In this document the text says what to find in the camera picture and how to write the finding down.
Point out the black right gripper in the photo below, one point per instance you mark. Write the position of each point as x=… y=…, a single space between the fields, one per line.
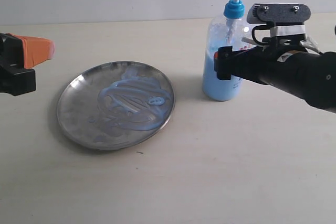
x=285 y=65

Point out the smeared light blue paste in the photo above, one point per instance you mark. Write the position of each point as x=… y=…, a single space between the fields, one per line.
x=133 y=103

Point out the blue liquid soap pump bottle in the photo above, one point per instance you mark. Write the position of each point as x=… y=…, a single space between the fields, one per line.
x=224 y=35

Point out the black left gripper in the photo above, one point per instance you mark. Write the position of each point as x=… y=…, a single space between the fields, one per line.
x=17 y=53

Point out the round stainless steel plate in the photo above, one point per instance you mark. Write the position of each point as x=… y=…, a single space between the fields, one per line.
x=77 y=106

